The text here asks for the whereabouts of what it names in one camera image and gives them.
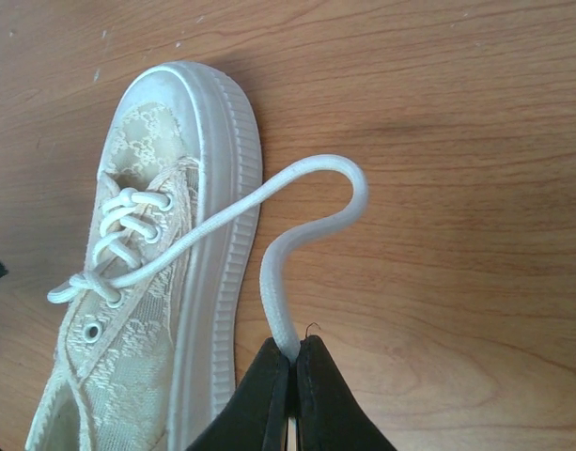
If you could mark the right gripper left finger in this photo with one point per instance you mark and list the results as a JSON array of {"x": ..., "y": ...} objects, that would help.
[{"x": 255, "y": 418}]

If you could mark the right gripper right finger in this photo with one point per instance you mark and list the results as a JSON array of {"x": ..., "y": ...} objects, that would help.
[{"x": 329, "y": 417}]

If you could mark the beige lace sneaker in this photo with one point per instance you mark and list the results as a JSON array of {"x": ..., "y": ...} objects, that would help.
[{"x": 144, "y": 357}]

